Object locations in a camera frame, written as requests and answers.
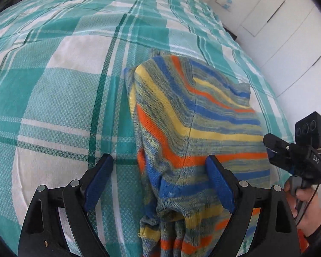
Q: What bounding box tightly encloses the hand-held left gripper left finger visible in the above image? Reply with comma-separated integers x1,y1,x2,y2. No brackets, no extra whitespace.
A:
17,153,114,257

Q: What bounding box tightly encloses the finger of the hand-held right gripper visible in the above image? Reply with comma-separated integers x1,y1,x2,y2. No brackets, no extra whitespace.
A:
263,133,295,154
267,148,296,174

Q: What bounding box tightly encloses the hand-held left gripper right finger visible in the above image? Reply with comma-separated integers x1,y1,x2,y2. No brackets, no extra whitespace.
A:
205,155,302,257

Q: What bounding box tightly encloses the striped knit sweater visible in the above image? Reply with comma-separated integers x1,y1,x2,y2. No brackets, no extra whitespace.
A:
123,55,273,257

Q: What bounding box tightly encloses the person's right forearm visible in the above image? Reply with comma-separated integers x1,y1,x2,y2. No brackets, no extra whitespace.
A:
303,211,321,248

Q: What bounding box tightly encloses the person's right hand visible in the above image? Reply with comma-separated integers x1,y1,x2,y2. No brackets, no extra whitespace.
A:
284,181,321,238

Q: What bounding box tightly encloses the teal plaid bedsheet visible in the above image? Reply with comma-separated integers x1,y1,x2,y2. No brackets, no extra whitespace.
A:
0,0,295,257

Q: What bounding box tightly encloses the black cable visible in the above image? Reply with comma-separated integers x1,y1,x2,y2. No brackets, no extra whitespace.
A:
296,183,319,227

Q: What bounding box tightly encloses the white wall outlet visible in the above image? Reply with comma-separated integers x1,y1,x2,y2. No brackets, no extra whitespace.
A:
216,0,234,12

